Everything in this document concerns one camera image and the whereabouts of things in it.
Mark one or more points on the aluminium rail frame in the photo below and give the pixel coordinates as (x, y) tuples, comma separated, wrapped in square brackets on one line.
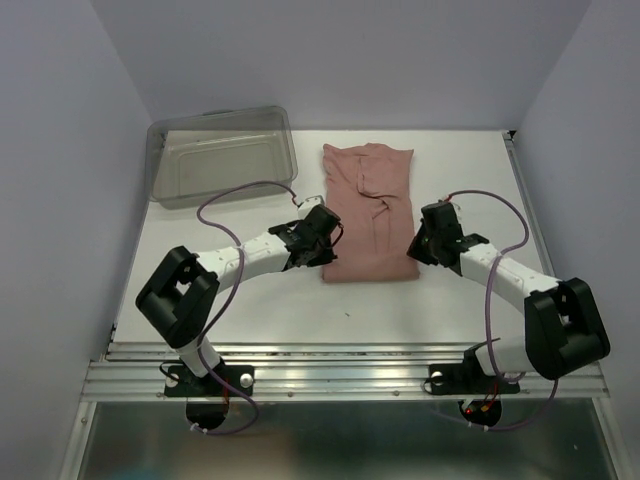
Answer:
[(310, 341)]

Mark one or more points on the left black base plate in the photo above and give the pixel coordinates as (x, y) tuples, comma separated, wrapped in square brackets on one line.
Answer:
[(180, 382)]

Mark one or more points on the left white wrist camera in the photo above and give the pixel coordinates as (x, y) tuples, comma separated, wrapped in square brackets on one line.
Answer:
[(306, 205)]

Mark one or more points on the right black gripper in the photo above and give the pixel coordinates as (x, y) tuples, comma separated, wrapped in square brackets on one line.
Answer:
[(414, 248)]

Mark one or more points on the pink t shirt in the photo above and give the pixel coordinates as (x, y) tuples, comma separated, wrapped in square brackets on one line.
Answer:
[(368, 187)]

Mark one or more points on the clear plastic bin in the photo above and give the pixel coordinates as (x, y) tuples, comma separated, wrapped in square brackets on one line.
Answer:
[(190, 159)]

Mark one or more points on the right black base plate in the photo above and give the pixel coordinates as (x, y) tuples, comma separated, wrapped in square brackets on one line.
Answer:
[(464, 380)]

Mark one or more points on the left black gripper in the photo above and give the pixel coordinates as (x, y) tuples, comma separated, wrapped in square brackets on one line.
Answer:
[(326, 257)]

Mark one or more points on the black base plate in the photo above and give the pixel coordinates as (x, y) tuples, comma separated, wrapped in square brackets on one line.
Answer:
[(180, 382), (464, 380)]

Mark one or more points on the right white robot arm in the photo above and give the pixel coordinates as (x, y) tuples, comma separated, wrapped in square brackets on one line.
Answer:
[(562, 328)]

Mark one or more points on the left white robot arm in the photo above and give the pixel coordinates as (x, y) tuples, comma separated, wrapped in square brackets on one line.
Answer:
[(178, 297)]

